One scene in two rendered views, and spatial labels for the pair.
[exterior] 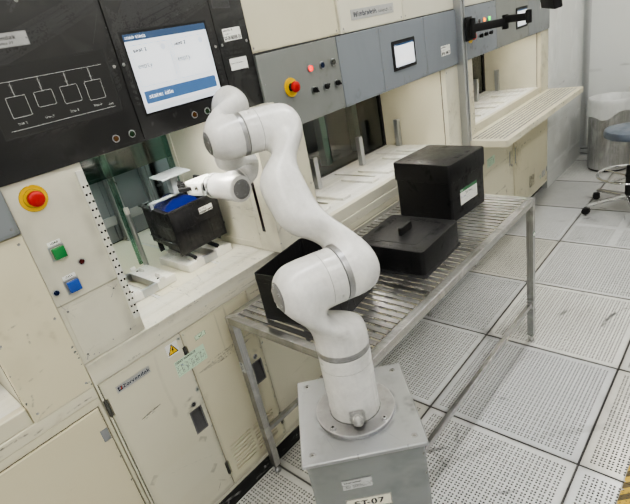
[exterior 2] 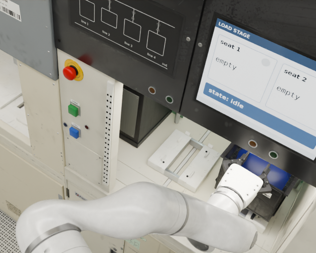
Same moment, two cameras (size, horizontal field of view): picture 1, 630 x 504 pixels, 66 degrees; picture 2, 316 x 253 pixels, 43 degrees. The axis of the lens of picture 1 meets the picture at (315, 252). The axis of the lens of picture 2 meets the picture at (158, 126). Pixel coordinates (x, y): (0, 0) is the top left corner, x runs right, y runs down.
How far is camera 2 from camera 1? 1.28 m
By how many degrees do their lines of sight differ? 59
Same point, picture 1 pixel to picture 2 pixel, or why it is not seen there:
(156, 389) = not seen: hidden behind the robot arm
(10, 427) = (22, 144)
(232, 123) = (25, 237)
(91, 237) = (99, 123)
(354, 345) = not seen: outside the picture
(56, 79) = (125, 11)
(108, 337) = (84, 171)
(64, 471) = (36, 183)
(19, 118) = (83, 17)
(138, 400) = not seen: hidden behind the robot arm
